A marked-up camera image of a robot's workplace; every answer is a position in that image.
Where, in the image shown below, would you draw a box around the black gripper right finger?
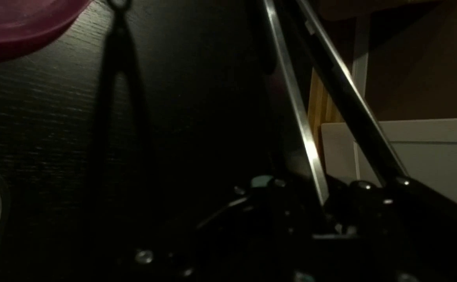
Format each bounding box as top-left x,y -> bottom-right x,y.
328,177 -> 457,282

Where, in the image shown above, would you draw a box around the black metal kitchen tongs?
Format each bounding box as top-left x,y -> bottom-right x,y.
259,0 -> 413,208

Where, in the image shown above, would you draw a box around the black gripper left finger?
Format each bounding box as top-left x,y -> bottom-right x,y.
193,173 -> 330,282

